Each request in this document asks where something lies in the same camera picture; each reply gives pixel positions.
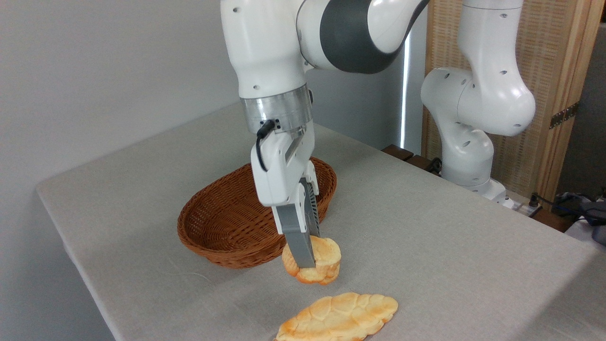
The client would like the grey tablecloth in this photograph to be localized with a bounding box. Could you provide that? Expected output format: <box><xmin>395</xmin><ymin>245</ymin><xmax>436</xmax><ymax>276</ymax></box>
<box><xmin>36</xmin><ymin>102</ymin><xmax>606</xmax><ymax>341</ymax></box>

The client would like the long flat bread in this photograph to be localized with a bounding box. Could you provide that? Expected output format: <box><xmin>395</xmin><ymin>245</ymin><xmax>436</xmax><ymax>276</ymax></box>
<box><xmin>274</xmin><ymin>292</ymin><xmax>399</xmax><ymax>341</ymax></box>

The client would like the dark blue bag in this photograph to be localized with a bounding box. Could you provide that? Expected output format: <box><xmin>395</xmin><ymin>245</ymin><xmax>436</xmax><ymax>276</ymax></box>
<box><xmin>552</xmin><ymin>191</ymin><xmax>606</xmax><ymax>247</ymax></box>

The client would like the round thick bread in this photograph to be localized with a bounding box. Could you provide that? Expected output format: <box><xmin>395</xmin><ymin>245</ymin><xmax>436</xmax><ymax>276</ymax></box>
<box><xmin>281</xmin><ymin>235</ymin><xmax>342</xmax><ymax>286</ymax></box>

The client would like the dark brown wooden block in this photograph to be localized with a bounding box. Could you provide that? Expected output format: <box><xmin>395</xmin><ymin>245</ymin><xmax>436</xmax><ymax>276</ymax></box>
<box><xmin>381</xmin><ymin>144</ymin><xmax>415</xmax><ymax>162</ymax></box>
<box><xmin>405</xmin><ymin>154</ymin><xmax>442</xmax><ymax>177</ymax></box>

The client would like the white power strip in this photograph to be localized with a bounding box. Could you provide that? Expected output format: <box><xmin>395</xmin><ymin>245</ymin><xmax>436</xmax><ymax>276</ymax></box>
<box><xmin>513</xmin><ymin>199</ymin><xmax>543</xmax><ymax>219</ymax></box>

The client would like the brown oval wicker basket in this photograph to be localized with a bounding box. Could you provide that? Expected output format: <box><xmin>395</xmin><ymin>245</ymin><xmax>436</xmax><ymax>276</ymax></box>
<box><xmin>178</xmin><ymin>156</ymin><xmax>338</xmax><ymax>270</ymax></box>

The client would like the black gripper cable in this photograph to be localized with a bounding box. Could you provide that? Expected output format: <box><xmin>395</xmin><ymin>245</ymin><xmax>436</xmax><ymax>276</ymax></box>
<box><xmin>255</xmin><ymin>119</ymin><xmax>278</xmax><ymax>172</ymax></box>

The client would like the wooden rattan folding screen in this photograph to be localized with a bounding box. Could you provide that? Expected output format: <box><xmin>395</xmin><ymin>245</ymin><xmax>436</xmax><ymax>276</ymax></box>
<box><xmin>421</xmin><ymin>0</ymin><xmax>606</xmax><ymax>205</ymax></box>

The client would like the dark metal screen hinge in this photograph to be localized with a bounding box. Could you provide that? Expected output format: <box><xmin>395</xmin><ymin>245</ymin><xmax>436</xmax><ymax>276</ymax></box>
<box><xmin>549</xmin><ymin>101</ymin><xmax>579</xmax><ymax>130</ymax></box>

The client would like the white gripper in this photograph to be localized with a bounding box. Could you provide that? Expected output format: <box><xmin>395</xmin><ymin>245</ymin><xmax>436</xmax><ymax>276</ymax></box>
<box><xmin>250</xmin><ymin>121</ymin><xmax>322</xmax><ymax>269</ymax></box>

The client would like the black power cable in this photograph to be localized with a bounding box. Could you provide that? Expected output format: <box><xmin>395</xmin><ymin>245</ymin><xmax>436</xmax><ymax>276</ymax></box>
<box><xmin>529</xmin><ymin>191</ymin><xmax>569</xmax><ymax>212</ymax></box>

